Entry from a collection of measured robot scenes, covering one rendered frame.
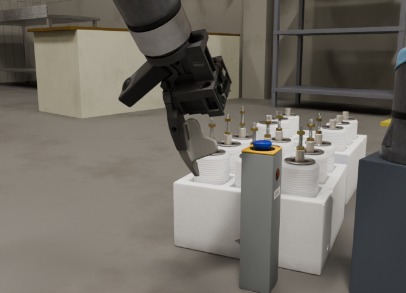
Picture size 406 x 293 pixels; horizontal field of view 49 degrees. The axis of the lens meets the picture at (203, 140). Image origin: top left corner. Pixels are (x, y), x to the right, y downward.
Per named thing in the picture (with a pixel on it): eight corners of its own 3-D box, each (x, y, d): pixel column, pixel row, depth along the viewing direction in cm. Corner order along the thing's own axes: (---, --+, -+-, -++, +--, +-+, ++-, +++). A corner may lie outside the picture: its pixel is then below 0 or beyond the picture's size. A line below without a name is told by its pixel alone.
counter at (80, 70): (239, 98, 501) (240, 34, 487) (75, 119, 345) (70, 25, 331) (196, 94, 544) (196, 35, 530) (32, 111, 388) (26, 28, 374)
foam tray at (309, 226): (343, 220, 138) (347, 164, 135) (320, 276, 104) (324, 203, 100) (227, 202, 155) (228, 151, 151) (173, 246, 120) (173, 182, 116)
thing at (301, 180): (303, 242, 106) (307, 168, 102) (269, 231, 112) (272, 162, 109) (322, 230, 113) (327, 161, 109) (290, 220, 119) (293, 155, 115)
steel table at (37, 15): (29, 82, 755) (24, 16, 733) (103, 89, 619) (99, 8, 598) (-19, 84, 696) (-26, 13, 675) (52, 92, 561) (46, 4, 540)
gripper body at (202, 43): (225, 120, 63) (196, 54, 55) (171, 125, 66) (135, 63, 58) (233, 84, 68) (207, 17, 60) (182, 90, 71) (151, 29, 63)
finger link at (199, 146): (219, 180, 64) (209, 117, 62) (182, 182, 66) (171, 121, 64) (226, 174, 67) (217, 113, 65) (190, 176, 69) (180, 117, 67)
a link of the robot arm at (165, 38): (119, 37, 55) (138, 0, 60) (135, 65, 58) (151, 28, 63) (173, 26, 52) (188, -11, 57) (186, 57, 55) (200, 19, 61)
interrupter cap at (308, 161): (305, 168, 104) (305, 165, 104) (278, 162, 109) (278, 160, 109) (321, 162, 109) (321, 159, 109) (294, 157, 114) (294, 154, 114)
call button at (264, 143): (273, 150, 95) (274, 140, 95) (268, 153, 92) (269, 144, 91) (256, 148, 97) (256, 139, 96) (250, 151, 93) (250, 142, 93)
